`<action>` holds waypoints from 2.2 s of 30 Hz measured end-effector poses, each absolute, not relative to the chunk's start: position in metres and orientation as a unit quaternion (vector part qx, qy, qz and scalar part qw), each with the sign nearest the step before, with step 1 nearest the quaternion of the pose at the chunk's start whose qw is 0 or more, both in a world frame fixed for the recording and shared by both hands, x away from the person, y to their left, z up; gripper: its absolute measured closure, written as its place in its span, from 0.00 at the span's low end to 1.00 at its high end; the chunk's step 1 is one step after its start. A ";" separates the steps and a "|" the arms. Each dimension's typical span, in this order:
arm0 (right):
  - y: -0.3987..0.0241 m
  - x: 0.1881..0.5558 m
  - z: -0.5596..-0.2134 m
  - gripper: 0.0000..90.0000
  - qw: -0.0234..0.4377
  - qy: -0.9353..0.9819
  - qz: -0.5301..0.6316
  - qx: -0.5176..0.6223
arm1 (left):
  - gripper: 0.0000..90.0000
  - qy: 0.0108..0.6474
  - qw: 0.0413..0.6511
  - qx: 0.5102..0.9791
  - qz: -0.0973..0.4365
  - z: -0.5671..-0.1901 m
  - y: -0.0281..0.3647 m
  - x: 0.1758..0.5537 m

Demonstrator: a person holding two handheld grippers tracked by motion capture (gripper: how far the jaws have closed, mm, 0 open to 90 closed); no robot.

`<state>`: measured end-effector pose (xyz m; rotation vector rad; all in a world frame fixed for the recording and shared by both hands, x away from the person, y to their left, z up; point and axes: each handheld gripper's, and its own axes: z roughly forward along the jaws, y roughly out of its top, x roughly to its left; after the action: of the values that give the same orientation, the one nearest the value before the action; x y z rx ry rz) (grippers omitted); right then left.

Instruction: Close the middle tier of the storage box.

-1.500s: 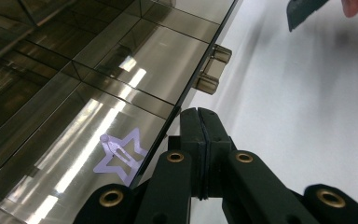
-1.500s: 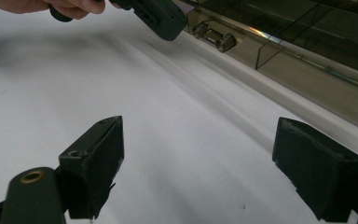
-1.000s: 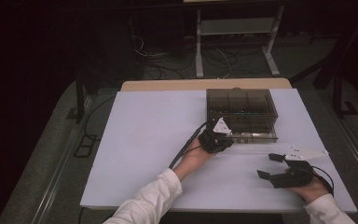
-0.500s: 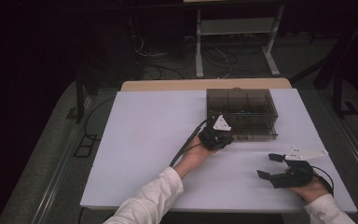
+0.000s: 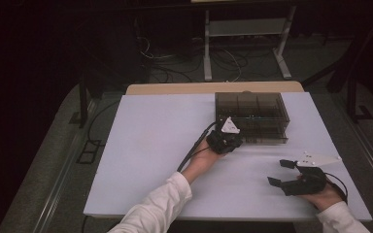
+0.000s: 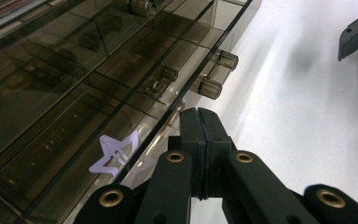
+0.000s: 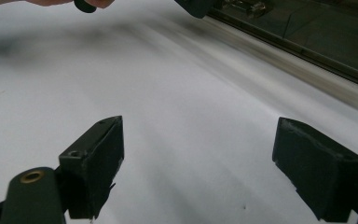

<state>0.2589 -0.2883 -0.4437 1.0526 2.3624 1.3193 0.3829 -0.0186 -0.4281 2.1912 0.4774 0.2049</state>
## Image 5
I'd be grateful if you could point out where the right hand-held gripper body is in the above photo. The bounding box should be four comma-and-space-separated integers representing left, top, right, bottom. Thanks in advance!
281, 150, 343, 197

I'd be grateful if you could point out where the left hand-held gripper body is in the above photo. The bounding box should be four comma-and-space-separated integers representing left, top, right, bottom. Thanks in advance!
206, 116, 244, 155

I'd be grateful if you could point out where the dark transparent drawer box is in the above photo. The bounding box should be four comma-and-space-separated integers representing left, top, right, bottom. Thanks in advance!
215, 92, 289, 145

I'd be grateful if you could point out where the person's right hand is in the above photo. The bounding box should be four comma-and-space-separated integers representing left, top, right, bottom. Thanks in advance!
299, 186, 347, 212

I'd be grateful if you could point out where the person's left hand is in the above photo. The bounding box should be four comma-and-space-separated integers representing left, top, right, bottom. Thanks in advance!
181, 145, 224, 185

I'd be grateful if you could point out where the white table cover board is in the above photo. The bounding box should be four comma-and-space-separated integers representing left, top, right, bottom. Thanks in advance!
83, 91, 373, 222

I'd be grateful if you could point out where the black metal stand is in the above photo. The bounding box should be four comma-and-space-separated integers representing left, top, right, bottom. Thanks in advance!
69, 64, 105, 129
346, 64, 373, 124

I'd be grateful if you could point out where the left hand-held gripper black cable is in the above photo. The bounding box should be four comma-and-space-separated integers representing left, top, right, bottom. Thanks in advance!
176, 120, 218, 173

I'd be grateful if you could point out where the hand-held gripper black cable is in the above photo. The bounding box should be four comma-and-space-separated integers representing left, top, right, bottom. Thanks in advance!
323, 172, 349, 205
176, 120, 218, 173

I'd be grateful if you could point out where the right hand-held gripper black cable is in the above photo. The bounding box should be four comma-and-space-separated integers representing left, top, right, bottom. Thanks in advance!
323, 172, 349, 205

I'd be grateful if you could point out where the black floor cable bundle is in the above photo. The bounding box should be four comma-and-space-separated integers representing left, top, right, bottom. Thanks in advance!
149, 48, 205, 83

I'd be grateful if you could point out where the white floor cable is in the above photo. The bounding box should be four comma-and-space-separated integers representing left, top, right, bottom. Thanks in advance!
137, 35, 176, 61

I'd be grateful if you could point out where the grey metal table frame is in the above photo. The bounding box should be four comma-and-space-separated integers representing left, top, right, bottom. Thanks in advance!
203, 4, 297, 82

